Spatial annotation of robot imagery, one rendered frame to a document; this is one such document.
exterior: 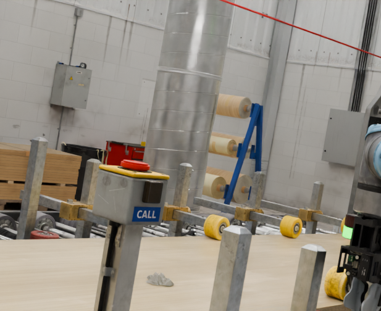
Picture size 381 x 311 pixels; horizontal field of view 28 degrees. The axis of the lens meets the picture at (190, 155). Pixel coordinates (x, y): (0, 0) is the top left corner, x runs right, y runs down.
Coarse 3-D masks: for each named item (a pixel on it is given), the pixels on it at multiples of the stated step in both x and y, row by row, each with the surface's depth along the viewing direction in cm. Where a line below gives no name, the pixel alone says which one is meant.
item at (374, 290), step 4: (372, 284) 143; (376, 284) 144; (372, 288) 143; (376, 288) 144; (380, 288) 144; (368, 292) 146; (372, 292) 143; (376, 292) 144; (380, 292) 144; (368, 296) 143; (372, 296) 144; (376, 296) 144; (364, 300) 142; (368, 300) 142; (372, 300) 144; (376, 300) 144; (364, 304) 142; (368, 304) 143; (372, 304) 144; (376, 304) 144; (364, 308) 142; (368, 308) 143; (372, 308) 144; (376, 308) 144
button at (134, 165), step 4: (124, 160) 104; (128, 160) 105; (132, 160) 106; (120, 164) 105; (124, 164) 104; (128, 164) 103; (132, 164) 103; (136, 164) 103; (140, 164) 104; (144, 164) 104; (148, 164) 105; (128, 168) 104; (132, 168) 103; (136, 168) 103; (140, 168) 103; (144, 168) 104; (148, 168) 104
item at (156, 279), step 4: (156, 272) 188; (148, 276) 186; (152, 276) 185; (156, 276) 182; (160, 276) 184; (164, 276) 186; (148, 280) 183; (152, 280) 182; (156, 280) 182; (160, 280) 183; (164, 280) 184; (168, 280) 183; (156, 284) 181; (164, 284) 182; (168, 284) 182; (172, 284) 183
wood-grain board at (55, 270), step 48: (0, 240) 203; (48, 240) 213; (96, 240) 226; (144, 240) 239; (192, 240) 255; (288, 240) 292; (336, 240) 315; (0, 288) 155; (48, 288) 162; (96, 288) 168; (144, 288) 176; (192, 288) 184; (288, 288) 203
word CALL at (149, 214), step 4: (136, 208) 102; (140, 208) 102; (144, 208) 103; (148, 208) 103; (152, 208) 104; (156, 208) 104; (160, 208) 105; (136, 212) 102; (140, 212) 102; (144, 212) 103; (148, 212) 103; (152, 212) 104; (156, 212) 105; (136, 216) 102; (140, 216) 102; (144, 216) 103; (148, 216) 104; (152, 216) 104; (156, 216) 105; (132, 220) 101; (136, 220) 102; (140, 220) 103; (144, 220) 103; (148, 220) 104; (152, 220) 104; (156, 220) 105
